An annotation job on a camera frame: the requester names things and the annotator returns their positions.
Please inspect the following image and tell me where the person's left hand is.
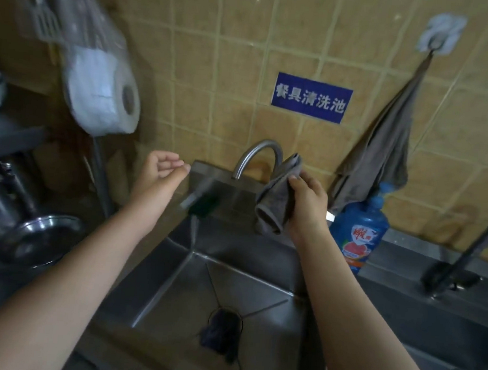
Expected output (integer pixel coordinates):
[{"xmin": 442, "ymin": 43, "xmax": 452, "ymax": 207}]
[{"xmin": 127, "ymin": 148, "xmax": 193, "ymax": 230}]

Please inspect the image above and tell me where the person's right hand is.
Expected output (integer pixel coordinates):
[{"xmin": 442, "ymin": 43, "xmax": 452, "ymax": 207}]
[{"xmin": 282, "ymin": 169, "xmax": 335, "ymax": 248}]

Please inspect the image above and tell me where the grey dish cloth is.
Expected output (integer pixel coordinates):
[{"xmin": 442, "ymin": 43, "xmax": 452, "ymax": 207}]
[{"xmin": 252, "ymin": 149, "xmax": 305, "ymax": 238}]

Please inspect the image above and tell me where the person's right forearm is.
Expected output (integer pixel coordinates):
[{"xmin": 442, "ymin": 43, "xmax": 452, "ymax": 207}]
[{"xmin": 283, "ymin": 226, "xmax": 463, "ymax": 370}]

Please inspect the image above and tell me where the person's left forearm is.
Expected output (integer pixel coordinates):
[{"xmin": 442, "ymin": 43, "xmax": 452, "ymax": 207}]
[{"xmin": 0, "ymin": 193, "xmax": 158, "ymax": 370}]

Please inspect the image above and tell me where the green black sponge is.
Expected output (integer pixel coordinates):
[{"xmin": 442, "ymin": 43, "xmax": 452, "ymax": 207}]
[{"xmin": 179, "ymin": 177, "xmax": 224, "ymax": 221}]

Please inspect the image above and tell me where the curved steel faucet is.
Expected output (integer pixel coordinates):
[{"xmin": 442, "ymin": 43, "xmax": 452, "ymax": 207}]
[{"xmin": 231, "ymin": 136, "xmax": 285, "ymax": 185}]

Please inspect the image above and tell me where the blue dish soap bottle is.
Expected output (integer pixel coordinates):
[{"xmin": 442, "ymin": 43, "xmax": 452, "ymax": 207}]
[{"xmin": 325, "ymin": 177, "xmax": 397, "ymax": 278}]

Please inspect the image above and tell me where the hanging grey-brown cloth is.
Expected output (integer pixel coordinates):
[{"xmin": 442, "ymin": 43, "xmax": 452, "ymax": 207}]
[{"xmin": 326, "ymin": 42, "xmax": 434, "ymax": 223}]

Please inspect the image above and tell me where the white toilet paper roll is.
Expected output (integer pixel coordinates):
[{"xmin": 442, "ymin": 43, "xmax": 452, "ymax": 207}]
[{"xmin": 59, "ymin": 44, "xmax": 146, "ymax": 141}]

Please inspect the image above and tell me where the stainless steel sink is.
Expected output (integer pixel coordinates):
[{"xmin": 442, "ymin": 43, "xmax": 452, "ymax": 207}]
[{"xmin": 70, "ymin": 150, "xmax": 488, "ymax": 370}]

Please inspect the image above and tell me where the stainless steel pot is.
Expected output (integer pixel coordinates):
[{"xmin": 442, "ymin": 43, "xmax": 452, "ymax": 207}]
[{"xmin": 0, "ymin": 156, "xmax": 90, "ymax": 272}]

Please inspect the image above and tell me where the dark scrubber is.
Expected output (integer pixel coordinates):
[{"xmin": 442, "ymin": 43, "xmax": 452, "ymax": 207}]
[{"xmin": 196, "ymin": 302, "xmax": 246, "ymax": 365}]

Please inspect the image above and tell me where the clear plastic bag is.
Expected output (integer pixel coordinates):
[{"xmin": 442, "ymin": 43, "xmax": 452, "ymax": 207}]
[{"xmin": 0, "ymin": 0, "xmax": 152, "ymax": 142}]

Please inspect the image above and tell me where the metal rack shelf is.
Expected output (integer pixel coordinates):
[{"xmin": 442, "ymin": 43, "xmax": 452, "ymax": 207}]
[{"xmin": 0, "ymin": 120, "xmax": 51, "ymax": 169}]

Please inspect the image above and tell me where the straight steel faucet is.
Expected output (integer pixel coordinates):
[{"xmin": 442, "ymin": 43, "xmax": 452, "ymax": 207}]
[{"xmin": 419, "ymin": 206, "xmax": 488, "ymax": 303}]

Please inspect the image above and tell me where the metal slotted spatula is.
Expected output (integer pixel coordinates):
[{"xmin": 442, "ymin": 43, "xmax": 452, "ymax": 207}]
[{"xmin": 15, "ymin": 0, "xmax": 66, "ymax": 45}]

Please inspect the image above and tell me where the blue wall sign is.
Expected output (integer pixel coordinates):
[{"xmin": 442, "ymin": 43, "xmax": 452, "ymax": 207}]
[{"xmin": 270, "ymin": 71, "xmax": 356, "ymax": 126}]

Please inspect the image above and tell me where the white adhesive wall hook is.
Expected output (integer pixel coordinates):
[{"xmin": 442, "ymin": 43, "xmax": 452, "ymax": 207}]
[{"xmin": 416, "ymin": 11, "xmax": 468, "ymax": 58}]

